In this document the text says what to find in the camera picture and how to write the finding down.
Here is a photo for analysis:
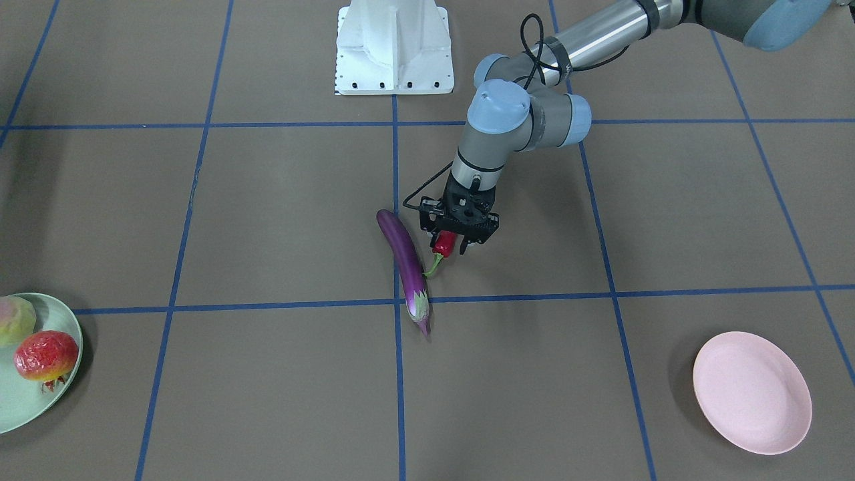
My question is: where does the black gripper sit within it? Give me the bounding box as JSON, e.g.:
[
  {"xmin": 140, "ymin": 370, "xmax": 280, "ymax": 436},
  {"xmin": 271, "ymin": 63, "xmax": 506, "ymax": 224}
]
[{"xmin": 419, "ymin": 176, "xmax": 500, "ymax": 244}]

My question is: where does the yellow-pink peach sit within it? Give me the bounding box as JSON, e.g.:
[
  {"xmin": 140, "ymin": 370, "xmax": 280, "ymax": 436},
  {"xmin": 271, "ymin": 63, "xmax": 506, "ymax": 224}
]
[{"xmin": 1, "ymin": 295, "xmax": 37, "ymax": 347}]

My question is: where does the red chili pepper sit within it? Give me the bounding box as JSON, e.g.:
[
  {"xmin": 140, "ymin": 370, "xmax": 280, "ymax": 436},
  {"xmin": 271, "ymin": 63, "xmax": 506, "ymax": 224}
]
[{"xmin": 423, "ymin": 230, "xmax": 458, "ymax": 278}]

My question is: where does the pink plate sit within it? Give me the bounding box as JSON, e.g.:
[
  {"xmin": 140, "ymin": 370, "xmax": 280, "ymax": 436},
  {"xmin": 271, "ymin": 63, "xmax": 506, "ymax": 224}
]
[{"xmin": 692, "ymin": 331, "xmax": 813, "ymax": 456}]

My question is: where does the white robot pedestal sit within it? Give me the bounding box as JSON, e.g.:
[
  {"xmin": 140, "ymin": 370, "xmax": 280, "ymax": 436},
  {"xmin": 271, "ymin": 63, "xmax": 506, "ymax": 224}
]
[{"xmin": 334, "ymin": 1, "xmax": 455, "ymax": 96}]

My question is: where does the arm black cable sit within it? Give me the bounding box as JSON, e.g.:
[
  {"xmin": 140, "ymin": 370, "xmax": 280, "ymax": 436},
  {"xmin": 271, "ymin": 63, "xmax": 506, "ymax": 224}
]
[{"xmin": 402, "ymin": 13, "xmax": 631, "ymax": 214}]

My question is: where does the purple eggplant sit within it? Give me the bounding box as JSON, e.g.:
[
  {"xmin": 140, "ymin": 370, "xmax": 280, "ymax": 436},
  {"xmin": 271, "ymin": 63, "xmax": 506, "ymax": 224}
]
[{"xmin": 375, "ymin": 209, "xmax": 430, "ymax": 339}]

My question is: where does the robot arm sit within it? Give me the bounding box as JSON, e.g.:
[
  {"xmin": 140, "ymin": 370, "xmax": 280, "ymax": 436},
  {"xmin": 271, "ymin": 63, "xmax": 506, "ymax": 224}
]
[{"xmin": 415, "ymin": 1, "xmax": 830, "ymax": 247}]

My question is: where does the red-yellow pomegranate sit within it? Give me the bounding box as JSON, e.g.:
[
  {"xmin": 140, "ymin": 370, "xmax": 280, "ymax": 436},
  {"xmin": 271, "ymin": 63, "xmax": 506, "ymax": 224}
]
[{"xmin": 13, "ymin": 331, "xmax": 80, "ymax": 392}]

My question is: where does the brown paper table cover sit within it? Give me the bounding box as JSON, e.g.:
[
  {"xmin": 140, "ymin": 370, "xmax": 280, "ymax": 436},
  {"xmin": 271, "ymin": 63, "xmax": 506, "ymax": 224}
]
[{"xmin": 0, "ymin": 0, "xmax": 855, "ymax": 481}]

